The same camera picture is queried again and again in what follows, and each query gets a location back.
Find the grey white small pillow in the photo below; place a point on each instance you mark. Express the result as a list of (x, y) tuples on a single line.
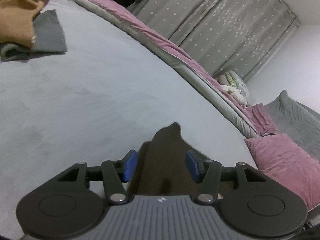
[(230, 78)]

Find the white plush toy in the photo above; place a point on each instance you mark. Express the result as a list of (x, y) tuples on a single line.
[(235, 94)]

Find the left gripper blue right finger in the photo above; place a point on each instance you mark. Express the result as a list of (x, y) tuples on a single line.
[(195, 166)]

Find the light blue bed sheet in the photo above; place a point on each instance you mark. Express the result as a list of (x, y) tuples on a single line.
[(107, 95)]

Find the pink grey duvet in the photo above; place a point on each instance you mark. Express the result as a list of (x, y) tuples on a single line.
[(177, 59)]

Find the folded grey garment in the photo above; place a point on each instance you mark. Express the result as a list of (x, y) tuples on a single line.
[(49, 40)]

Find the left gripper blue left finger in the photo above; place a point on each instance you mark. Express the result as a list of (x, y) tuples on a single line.
[(128, 165)]

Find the dark brown patterned sweater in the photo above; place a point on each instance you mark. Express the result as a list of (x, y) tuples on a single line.
[(161, 168)]

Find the tan brown garment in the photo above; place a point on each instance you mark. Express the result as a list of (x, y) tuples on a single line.
[(17, 21)]

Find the grey dotted curtain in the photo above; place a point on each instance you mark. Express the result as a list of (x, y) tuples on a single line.
[(221, 35)]

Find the large pink pillow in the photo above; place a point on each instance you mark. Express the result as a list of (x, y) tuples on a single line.
[(281, 159)]

